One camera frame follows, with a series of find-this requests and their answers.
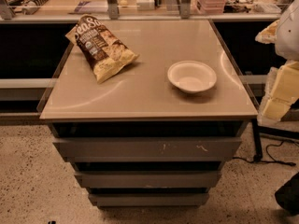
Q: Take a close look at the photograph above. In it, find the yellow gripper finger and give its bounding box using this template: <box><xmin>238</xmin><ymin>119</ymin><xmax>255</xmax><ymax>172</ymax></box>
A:
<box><xmin>255</xmin><ymin>20</ymin><xmax>278</xmax><ymax>44</ymax></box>
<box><xmin>261</xmin><ymin>60</ymin><xmax>299</xmax><ymax>121</ymax></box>

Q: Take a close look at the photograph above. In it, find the grey top drawer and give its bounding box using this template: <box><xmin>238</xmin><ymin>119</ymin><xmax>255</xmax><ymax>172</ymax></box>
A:
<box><xmin>53</xmin><ymin>137</ymin><xmax>241</xmax><ymax>162</ymax></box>

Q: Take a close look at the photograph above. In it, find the grey drawer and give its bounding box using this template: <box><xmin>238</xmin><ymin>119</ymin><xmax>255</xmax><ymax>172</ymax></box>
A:
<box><xmin>53</xmin><ymin>137</ymin><xmax>241</xmax><ymax>162</ymax></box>
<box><xmin>88</xmin><ymin>193</ymin><xmax>209</xmax><ymax>207</ymax></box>
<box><xmin>75</xmin><ymin>171</ymin><xmax>221</xmax><ymax>189</ymax></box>

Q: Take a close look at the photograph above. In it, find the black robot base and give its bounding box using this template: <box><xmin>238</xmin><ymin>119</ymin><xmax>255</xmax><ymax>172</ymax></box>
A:
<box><xmin>275</xmin><ymin>173</ymin><xmax>299</xmax><ymax>215</ymax></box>

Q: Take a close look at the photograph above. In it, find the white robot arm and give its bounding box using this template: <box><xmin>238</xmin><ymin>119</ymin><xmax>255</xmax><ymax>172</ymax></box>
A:
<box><xmin>255</xmin><ymin>0</ymin><xmax>299</xmax><ymax>124</ymax></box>

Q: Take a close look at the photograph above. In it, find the grey drawer cabinet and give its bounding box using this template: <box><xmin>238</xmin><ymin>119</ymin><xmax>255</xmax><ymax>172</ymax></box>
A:
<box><xmin>41</xmin><ymin>20</ymin><xmax>257</xmax><ymax>195</ymax></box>

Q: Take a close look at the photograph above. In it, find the grey bottom drawer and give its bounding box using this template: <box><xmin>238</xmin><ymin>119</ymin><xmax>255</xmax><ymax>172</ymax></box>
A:
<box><xmin>88</xmin><ymin>193</ymin><xmax>209</xmax><ymax>207</ymax></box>

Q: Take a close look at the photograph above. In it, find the grey middle drawer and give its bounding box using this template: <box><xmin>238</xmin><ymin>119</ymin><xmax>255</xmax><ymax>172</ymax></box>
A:
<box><xmin>75</xmin><ymin>171</ymin><xmax>221</xmax><ymax>189</ymax></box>

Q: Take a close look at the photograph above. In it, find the white paper bowl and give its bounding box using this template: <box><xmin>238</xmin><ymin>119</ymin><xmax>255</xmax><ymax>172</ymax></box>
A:
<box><xmin>167</xmin><ymin>61</ymin><xmax>217</xmax><ymax>94</ymax></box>

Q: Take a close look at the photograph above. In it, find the brown yellow chip bag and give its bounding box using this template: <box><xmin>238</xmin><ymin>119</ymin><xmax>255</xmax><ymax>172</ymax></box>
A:
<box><xmin>66</xmin><ymin>15</ymin><xmax>138</xmax><ymax>84</ymax></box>

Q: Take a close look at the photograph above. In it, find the purple white booklet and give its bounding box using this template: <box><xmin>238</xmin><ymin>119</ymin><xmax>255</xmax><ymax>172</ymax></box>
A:
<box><xmin>74</xmin><ymin>1</ymin><xmax>108</xmax><ymax>14</ymax></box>

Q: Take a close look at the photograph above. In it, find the black coiled tool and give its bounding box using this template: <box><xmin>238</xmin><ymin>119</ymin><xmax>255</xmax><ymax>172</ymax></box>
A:
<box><xmin>21</xmin><ymin>0</ymin><xmax>49</xmax><ymax>15</ymax></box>

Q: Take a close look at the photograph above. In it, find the black floor cable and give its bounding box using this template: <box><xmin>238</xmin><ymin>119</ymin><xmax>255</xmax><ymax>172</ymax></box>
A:
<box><xmin>233</xmin><ymin>139</ymin><xmax>297</xmax><ymax>167</ymax></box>

